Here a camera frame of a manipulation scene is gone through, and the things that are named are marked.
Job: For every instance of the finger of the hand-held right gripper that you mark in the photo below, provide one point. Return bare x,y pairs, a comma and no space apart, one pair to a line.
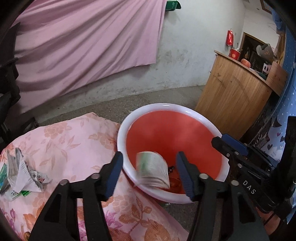
222,146
233,141

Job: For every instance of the green plastic object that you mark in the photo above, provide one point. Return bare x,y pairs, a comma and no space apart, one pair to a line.
173,5

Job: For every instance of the pink floral blanket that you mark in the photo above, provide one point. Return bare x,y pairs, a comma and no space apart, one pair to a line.
76,143

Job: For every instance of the person's right forearm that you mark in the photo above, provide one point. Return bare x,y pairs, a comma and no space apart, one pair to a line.
271,222

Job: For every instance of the white green paper packet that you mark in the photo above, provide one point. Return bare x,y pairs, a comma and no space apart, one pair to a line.
150,169

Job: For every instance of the red bin with white rim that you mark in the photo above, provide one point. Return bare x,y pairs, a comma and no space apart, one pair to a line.
171,129

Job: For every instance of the pink curtain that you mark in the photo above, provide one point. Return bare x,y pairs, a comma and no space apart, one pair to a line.
81,46

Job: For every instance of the blue dotted printed cloth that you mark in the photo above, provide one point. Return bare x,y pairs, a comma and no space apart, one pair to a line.
290,81

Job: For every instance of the red hanging packet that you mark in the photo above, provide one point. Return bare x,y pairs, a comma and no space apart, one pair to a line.
230,38

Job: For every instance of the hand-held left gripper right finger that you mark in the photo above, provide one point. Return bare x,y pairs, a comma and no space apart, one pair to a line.
183,171

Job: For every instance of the crumpled newspaper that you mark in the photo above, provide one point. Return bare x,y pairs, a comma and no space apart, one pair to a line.
23,173

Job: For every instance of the dark framed picture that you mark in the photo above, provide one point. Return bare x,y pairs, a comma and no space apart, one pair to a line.
251,46

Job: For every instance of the red printed container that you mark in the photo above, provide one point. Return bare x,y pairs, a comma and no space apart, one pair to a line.
234,55

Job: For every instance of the grey bag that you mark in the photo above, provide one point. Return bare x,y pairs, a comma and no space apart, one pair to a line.
267,52

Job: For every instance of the black chair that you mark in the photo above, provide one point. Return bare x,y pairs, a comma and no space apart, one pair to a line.
9,97

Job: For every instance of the orange round object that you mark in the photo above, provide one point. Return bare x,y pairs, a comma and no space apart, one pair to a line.
245,63

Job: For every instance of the wooden cabinet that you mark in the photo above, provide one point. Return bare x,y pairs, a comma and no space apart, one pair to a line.
231,88

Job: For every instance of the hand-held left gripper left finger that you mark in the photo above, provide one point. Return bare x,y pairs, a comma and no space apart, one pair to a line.
114,171

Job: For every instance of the wooden picture frame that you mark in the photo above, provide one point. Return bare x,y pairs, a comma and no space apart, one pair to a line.
266,5

